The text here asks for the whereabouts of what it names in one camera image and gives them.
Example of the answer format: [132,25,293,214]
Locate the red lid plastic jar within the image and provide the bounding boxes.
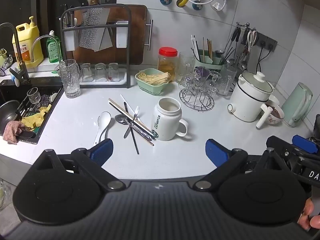
[157,47,179,82]

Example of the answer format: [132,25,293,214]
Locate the dark kitchen faucet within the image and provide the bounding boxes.
[0,22,31,84]

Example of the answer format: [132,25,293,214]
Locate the clear wine glass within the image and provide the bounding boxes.
[27,87,41,106]

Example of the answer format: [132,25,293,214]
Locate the metal spoon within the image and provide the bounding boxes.
[115,114,153,141]

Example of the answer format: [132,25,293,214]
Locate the wooden cutting board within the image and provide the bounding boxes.
[72,4,148,65]

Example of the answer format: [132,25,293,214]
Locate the hanging metal utensils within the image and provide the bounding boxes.
[225,22,258,71]

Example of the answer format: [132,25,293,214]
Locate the steel pot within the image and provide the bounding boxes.
[0,100,21,136]

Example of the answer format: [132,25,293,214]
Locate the green dish soap bottle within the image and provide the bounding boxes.
[46,30,63,64]

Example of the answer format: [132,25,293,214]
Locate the yellow cloth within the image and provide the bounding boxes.
[21,106,52,130]

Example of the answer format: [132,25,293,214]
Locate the wooden chopstick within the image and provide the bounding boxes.
[108,98,155,147]

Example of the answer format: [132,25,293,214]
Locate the white pot lid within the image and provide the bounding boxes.
[238,71,274,93]

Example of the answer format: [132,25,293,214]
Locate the textured glass pitcher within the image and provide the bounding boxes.
[220,64,238,97]
[176,52,196,84]

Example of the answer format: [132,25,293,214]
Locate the white mug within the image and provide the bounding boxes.
[152,97,189,142]

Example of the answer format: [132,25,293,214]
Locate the dark metal dish rack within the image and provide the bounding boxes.
[60,3,131,89]

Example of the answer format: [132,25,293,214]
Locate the white chopstick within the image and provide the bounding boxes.
[120,94,150,133]

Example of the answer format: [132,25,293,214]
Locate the floral ceramic bowl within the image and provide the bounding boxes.
[263,99,285,126]

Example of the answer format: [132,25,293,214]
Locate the black sink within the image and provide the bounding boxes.
[0,86,63,145]

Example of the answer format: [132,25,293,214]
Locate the white ceramic spoon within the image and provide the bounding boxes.
[93,111,112,147]

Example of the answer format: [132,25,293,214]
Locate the small glass with red print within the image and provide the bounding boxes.
[108,62,123,81]

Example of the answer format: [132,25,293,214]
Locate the pale green kettle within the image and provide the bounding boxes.
[281,82,314,128]

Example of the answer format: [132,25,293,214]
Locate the black chopstick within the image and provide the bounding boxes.
[124,102,140,155]

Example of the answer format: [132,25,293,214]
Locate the green utensil holder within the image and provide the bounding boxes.
[193,50,227,71]

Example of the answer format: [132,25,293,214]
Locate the white electric pot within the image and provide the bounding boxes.
[227,80,273,129]

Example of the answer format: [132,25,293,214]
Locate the pink cloth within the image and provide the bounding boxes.
[3,120,26,145]

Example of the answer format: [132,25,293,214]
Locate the yellow detergent bottle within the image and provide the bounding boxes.
[12,16,44,69]

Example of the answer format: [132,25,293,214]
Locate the person's right hand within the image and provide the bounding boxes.
[298,197,320,231]

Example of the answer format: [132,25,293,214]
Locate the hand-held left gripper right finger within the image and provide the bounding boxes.
[194,138,287,192]

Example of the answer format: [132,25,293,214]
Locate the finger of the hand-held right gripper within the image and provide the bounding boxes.
[291,134,320,158]
[266,135,300,158]

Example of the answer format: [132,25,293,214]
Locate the green plastic basket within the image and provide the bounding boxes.
[135,68,173,96]

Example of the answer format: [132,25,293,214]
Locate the dark wall outlet strip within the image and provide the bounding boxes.
[250,31,278,53]

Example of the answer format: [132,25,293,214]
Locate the white rack cup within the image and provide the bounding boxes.
[115,20,129,49]
[63,31,77,51]

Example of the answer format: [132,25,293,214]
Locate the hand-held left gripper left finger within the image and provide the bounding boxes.
[32,138,127,192]

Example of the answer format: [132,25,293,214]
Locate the purple tinted glass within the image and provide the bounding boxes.
[195,66,211,81]

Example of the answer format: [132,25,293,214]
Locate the white drip tray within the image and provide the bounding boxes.
[79,69,127,85]

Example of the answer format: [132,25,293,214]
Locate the metal knife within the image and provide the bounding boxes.
[123,106,140,139]

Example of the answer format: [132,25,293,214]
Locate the enoki mushroom bundle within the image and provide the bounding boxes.
[138,71,171,85]

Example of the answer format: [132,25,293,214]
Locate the small clear glass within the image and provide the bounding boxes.
[94,62,109,82]
[80,63,95,82]

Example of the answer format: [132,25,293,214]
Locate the metal bar handle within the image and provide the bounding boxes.
[143,19,153,51]

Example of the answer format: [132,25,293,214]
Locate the patterned steel cleaver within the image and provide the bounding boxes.
[79,0,111,52]

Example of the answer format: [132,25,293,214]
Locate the cluster of clear stemmed glasses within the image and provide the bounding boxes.
[184,70,222,98]

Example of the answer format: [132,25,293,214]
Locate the chrome faucet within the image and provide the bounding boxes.
[30,35,62,63]

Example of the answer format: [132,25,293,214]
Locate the tall textured glass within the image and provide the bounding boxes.
[58,59,81,99]

